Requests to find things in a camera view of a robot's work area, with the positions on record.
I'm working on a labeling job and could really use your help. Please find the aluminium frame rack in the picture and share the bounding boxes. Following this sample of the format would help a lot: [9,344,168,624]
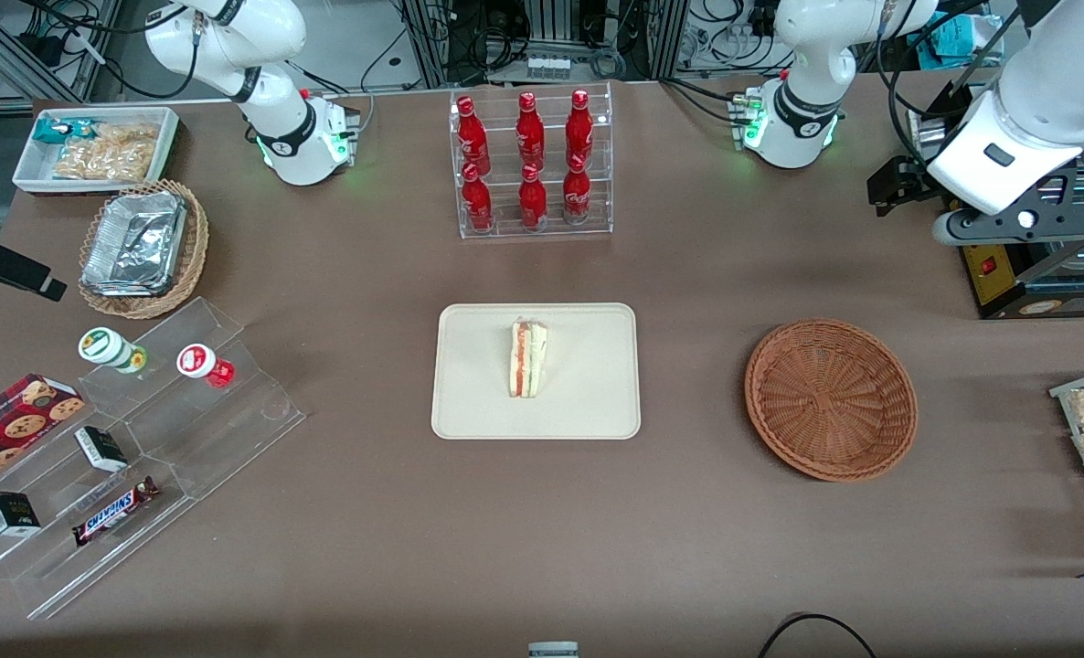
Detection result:
[403,0,682,88]

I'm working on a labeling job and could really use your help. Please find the white plastic snack bin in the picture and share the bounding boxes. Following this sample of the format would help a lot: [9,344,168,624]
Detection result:
[12,106,181,196]

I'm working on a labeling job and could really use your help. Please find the green lid yogurt cup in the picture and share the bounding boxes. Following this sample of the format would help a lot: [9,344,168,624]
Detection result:
[78,326,149,375]

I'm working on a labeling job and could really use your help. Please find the black food warmer cabinet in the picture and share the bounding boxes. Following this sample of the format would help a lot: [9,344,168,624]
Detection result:
[908,82,1084,321]

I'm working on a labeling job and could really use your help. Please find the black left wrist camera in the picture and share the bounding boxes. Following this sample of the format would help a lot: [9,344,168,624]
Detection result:
[866,154,945,218]

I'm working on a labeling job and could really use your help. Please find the red soda bottle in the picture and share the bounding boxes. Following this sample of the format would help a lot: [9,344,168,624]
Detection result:
[515,91,546,170]
[562,154,592,225]
[518,163,548,229]
[456,96,492,175]
[565,89,594,170]
[462,163,494,231]

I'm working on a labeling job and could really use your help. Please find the small black chocolate box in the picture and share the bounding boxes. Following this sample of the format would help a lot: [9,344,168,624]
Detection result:
[74,426,130,473]
[0,492,42,536]

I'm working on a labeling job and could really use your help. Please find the stacked aluminium foil trays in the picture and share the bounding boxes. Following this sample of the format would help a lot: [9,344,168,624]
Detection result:
[80,191,187,299]

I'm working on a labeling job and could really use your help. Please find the clear bag of crackers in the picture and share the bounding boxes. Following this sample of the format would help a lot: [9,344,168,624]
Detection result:
[94,122,161,147]
[51,139,157,182]

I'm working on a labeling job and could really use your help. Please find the black looped cable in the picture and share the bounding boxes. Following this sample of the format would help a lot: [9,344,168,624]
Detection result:
[760,612,877,658]

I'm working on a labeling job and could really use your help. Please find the clear acrylic bottle rack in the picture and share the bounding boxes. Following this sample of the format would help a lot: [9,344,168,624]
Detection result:
[449,82,614,240]

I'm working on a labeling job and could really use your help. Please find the cyan plastic bag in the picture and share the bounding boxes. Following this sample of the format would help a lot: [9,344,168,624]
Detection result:
[917,11,1000,69]

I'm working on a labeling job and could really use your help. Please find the red tartan cookie box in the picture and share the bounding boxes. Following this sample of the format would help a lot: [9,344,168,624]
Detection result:
[0,373,86,501]

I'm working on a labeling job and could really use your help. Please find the red lid yogurt cup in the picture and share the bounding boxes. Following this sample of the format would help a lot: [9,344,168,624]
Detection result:
[176,343,236,389]

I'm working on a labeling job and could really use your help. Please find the clear acrylic stepped display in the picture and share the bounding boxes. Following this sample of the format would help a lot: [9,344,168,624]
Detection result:
[0,296,308,621]

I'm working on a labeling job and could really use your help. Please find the teal snack packet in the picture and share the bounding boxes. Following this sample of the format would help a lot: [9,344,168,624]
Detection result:
[33,117,95,145]

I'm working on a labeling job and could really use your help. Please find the triangular sandwich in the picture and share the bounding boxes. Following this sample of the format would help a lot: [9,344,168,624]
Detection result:
[507,317,549,399]

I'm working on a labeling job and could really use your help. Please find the light wicker basket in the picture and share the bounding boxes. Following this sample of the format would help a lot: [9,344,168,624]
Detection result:
[78,179,210,321]

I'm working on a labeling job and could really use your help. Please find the aluminium frame beam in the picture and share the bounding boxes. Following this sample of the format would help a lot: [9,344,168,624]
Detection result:
[0,0,122,115]

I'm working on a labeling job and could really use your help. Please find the Snickers chocolate bar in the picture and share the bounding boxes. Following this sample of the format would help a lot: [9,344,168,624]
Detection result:
[71,475,161,547]

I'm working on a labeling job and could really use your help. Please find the brown wicker basket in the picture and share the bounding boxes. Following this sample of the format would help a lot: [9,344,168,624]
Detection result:
[744,317,919,483]

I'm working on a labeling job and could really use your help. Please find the beige rectangular serving tray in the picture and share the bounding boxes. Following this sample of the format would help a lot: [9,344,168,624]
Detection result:
[430,303,642,441]

